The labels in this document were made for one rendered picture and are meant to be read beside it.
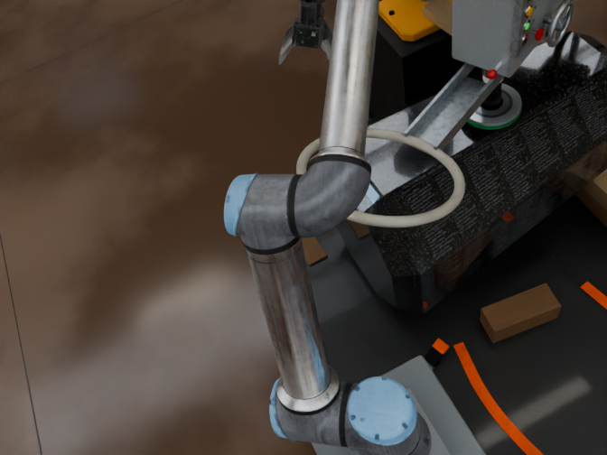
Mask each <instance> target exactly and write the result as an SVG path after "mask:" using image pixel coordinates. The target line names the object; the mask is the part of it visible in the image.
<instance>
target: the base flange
mask: <svg viewBox="0 0 607 455"><path fill-rule="evenodd" d="M426 4H428V3H427V2H423V1H419V0H379V9H378V14H379V15H380V16H381V17H382V18H383V20H384V21H385V22H386V23H387V24H388V25H389V26H390V27H391V28H392V29H393V31H394V32H395V33H396V34H397V35H398V36H399V37H400V38H401V39H402V40H403V41H408V42H414V41H416V40H419V39H421V38H423V37H425V36H426V35H428V34H430V33H434V32H436V31H438V30H440V29H441V28H440V27H438V26H437V25H436V24H434V23H432V22H431V21H430V20H428V19H427V18H426V17H424V16H423V6H424V5H426Z"/></svg>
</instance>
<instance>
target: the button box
mask: <svg viewBox="0 0 607 455"><path fill-rule="evenodd" d="M530 5H532V8H533V11H532V14H531V15H530V16H529V17H528V18H526V16H525V15H526V11H527V9H528V7H529V6H530ZM534 5H535V0H532V1H531V2H530V3H528V0H515V3H514V12H513V21H512V29H511V38H510V46H509V55H510V56H513V57H516V58H517V57H518V56H519V54H520V53H521V52H522V51H523V50H524V48H525V47H526V46H527V45H528V43H529V39H530V33H531V25H532V19H533V13H534ZM527 20H530V25H529V27H528V30H527V31H526V32H524V31H523V30H524V26H525V23H526V22H527ZM526 34H528V40H527V42H526V44H525V45H524V46H522V40H523V38H524V36H525V35H526Z"/></svg>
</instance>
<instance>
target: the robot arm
mask: <svg viewBox="0 0 607 455"><path fill-rule="evenodd" d="M299 1H300V2H301V11H300V16H297V17H296V19H295V21H294V23H293V24H292V25H291V26H290V27H289V28H288V30H287V32H286V34H285V40H284V43H283V45H282V48H281V51H280V54H279V65H281V64H282V63H283V62H284V60H285V58H286V55H287V54H289V52H290V50H291V49H292V48H293V47H295V45H296V46H301V47H308V48H315V49H320V47H322V49H323V50H324V51H325V52H326V53H327V58H328V60H329V62H330V65H329V72H328V80H327V88H326V95H325V102H324V110H323V117H322V131H321V139H320V146H319V153H317V154H316V155H315V156H314V157H312V158H311V159H310V161H309V166H308V171H307V172H306V173H305V174H259V173H255V174H245V175H239V176H238V177H237V178H235V179H234V180H233V182H232V183H231V184H230V186H229V189H228V192H227V196H226V199H225V205H224V223H225V228H226V230H227V231H228V233H229V234H231V235H234V237H237V236H241V238H242V242H243V245H244V247H245V248H246V250H247V255H248V259H249V262H250V265H251V269H252V273H253V275H254V279H255V283H256V286H257V292H258V295H259V299H260V301H261V305H262V309H263V312H264V315H265V319H266V325H267V328H268V331H269V335H270V338H271V341H272V345H273V348H274V352H275V357H276V361H277V365H278V367H279V371H280V375H281V376H280V377H279V379H277V380H276V381H275V384H274V386H273V389H272V393H271V396H270V400H271V404H270V405H269V415H270V422H271V425H272V428H273V429H274V432H275V433H276V434H277V435H278V436H279V437H282V438H286V439H289V440H291V441H307V442H313V443H320V444H327V445H333V446H340V447H347V448H353V449H358V450H359V453H360V455H429V454H430V451H431V445H432V441H431V434H430V431H429V428H428V425H427V423H426V421H425V419H424V418H423V417H422V415H421V414H420V413H419V412H418V411H417V410H416V405H415V402H414V400H413V398H412V397H411V395H410V394H409V393H408V392H407V390H406V389H405V388H404V387H403V386H402V385H401V384H399V383H398V382H397V381H396V380H394V379H391V378H389V377H383V376H373V377H370V378H367V379H365V380H363V381H361V382H360V383H350V382H342V381H340V380H339V377H338V375H337V373H336V371H335V370H334V369H333V368H332V367H331V366H330V365H328V364H327V360H326V356H325V351H324V346H323V342H322V334H321V330H320V325H319V321H318V316H317V311H316V307H315V302H314V298H313V290H312V286H311V281H310V276H309V272H308V268H307V263H306V259H305V254H304V246H303V241H302V237H317V236H319V235H322V234H324V233H326V232H328V231H330V230H332V229H334V228H336V227H337V226H339V224H340V223H342V222H343V221H344V220H345V219H346V218H347V217H348V216H349V215H350V214H352V213H353V212H354V210H355V209H356V208H357V207H358V205H359V204H360V203H361V202H362V200H363V199H364V197H365V195H366V193H367V191H368V188H369V184H370V177H371V165H370V164H369V162H368V161H367V160H366V159H365V158H364V157H365V147H366V138H367V129H368V120H369V102H370V92H371V83H372V73H373V64H374V55H375V46H376V36H377V27H378V9H379V0H337V6H336V14H335V21H334V29H333V32H332V30H331V29H330V28H329V26H328V24H327V22H326V21H325V19H324V13H325V10H324V9H323V7H322V3H324V2H326V0H299ZM322 37H323V41H322Z"/></svg>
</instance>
